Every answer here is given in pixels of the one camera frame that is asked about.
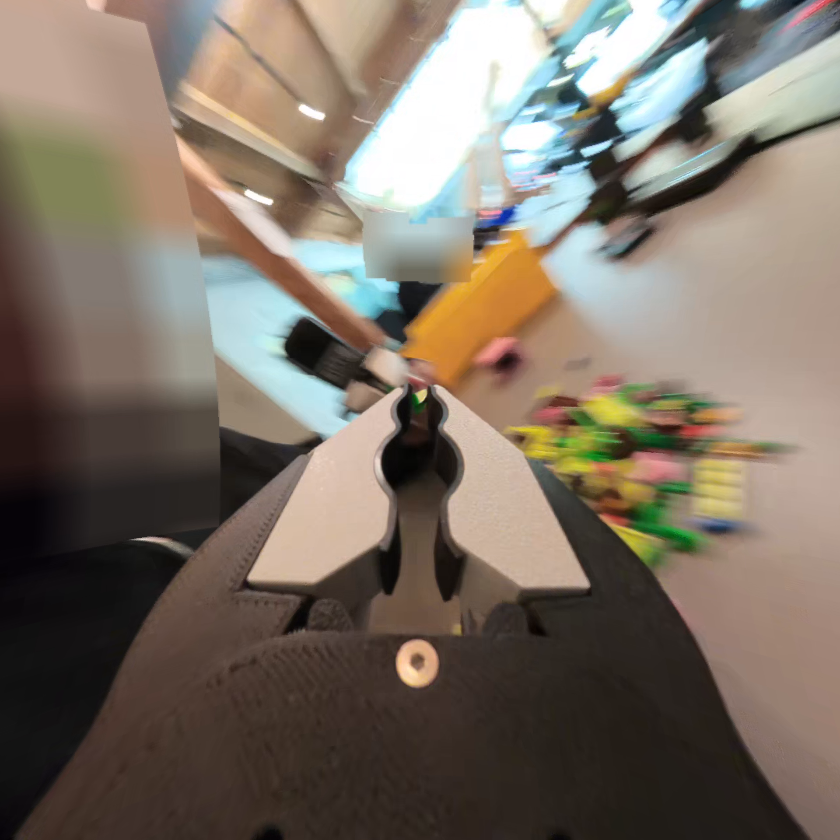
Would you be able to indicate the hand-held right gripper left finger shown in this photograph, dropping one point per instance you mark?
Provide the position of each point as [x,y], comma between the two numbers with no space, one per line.
[321,518]

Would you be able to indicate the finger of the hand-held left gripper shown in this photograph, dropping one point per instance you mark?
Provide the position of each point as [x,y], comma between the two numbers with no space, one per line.
[387,364]
[361,397]

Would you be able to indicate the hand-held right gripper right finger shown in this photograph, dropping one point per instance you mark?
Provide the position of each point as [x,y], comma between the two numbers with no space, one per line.
[512,518]

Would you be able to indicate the green leafy brick plant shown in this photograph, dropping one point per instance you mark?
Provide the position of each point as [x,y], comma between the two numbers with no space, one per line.
[417,399]

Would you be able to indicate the pink toy brick pot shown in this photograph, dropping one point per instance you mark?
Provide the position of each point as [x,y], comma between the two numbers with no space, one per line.
[497,351]

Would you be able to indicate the pile of small toy bricks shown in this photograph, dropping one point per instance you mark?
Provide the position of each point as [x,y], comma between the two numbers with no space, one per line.
[623,446]

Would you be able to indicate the person's left forearm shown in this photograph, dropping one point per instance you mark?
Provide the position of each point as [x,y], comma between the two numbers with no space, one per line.
[262,459]

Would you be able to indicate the person's left hand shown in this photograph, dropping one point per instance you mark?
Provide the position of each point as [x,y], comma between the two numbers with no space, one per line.
[423,371]

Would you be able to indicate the wooden pillar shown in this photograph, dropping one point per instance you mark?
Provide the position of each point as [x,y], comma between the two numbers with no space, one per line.
[275,256]

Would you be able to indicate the yellow plastic bin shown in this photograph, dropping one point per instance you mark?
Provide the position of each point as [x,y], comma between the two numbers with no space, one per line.
[479,308]

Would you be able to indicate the blue toy pin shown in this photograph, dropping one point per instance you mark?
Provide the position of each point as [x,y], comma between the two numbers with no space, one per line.
[718,525]
[577,362]

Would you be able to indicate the narrow lime toy plate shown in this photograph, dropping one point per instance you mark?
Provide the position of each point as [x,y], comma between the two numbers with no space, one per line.
[718,489]

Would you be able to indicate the black camera battery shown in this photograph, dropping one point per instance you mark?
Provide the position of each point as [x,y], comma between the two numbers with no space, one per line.
[627,239]

